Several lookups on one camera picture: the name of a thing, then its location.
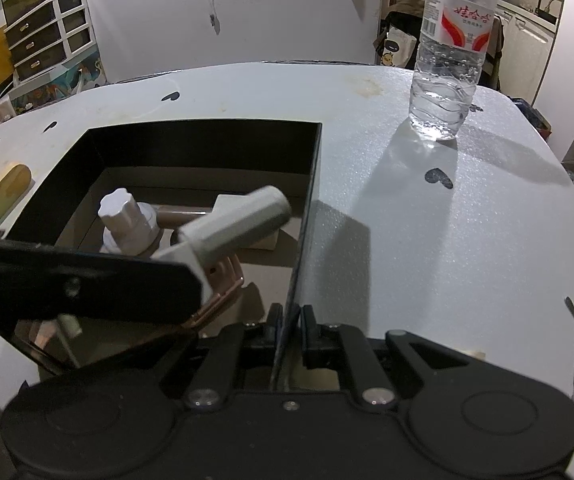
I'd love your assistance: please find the clear water bottle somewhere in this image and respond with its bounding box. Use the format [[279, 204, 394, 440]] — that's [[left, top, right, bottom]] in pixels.
[[407, 0, 498, 142]]

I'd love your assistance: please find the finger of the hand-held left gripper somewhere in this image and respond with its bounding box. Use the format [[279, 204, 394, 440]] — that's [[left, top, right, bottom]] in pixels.
[[0, 233, 204, 330]]

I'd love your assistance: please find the oval wooden box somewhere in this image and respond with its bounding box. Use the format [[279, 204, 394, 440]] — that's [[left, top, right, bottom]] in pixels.
[[0, 161, 33, 221]]

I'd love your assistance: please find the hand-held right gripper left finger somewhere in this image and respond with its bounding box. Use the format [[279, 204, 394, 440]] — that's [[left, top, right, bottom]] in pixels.
[[157, 305, 284, 411]]

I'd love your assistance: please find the pink plastic item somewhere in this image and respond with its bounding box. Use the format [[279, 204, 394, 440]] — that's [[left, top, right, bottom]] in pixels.
[[186, 254, 246, 331]]

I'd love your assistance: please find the white cylinder tool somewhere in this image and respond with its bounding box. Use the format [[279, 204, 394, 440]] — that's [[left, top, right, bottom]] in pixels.
[[149, 185, 293, 302]]

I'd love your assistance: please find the white knob clamp tool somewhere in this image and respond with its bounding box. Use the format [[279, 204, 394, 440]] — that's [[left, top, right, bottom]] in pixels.
[[98, 187, 161, 257]]

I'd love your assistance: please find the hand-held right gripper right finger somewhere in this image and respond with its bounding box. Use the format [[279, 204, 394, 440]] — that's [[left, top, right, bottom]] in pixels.
[[300, 305, 488, 411]]

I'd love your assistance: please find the patterned cabinet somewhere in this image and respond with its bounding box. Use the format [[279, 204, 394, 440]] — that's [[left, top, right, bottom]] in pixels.
[[11, 54, 106, 112]]

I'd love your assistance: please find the white drawer unit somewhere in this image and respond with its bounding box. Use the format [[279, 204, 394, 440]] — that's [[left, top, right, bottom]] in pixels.
[[4, 0, 99, 84]]

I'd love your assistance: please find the black box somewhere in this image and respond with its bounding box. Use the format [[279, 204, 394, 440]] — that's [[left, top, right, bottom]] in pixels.
[[6, 120, 324, 392]]

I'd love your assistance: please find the cartoon tote bag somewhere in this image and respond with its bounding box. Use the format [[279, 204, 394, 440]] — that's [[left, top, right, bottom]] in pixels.
[[379, 27, 419, 69]]

